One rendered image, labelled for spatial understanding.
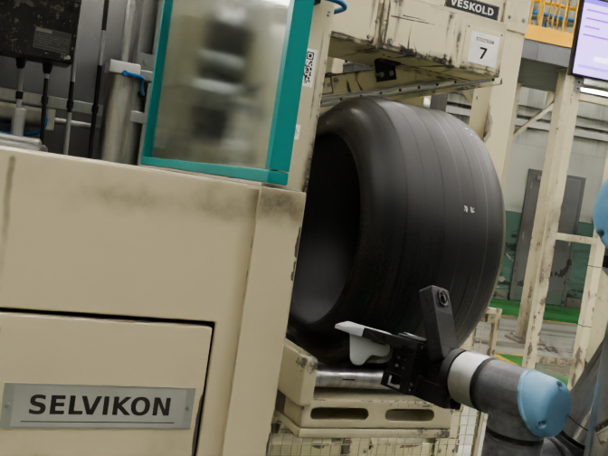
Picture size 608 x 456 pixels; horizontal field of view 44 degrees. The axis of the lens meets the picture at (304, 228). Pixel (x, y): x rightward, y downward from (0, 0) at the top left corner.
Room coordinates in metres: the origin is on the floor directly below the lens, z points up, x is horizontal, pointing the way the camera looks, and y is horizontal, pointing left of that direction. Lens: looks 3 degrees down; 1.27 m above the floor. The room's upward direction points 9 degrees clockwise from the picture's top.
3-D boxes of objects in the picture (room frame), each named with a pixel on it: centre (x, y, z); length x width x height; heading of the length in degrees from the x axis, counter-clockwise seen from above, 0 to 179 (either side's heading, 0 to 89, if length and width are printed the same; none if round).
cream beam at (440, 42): (2.01, -0.13, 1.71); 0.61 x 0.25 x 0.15; 114
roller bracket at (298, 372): (1.61, 0.02, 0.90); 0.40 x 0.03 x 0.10; 24
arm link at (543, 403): (0.97, -0.31, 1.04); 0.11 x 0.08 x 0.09; 39
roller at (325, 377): (1.56, -0.20, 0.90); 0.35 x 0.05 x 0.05; 114
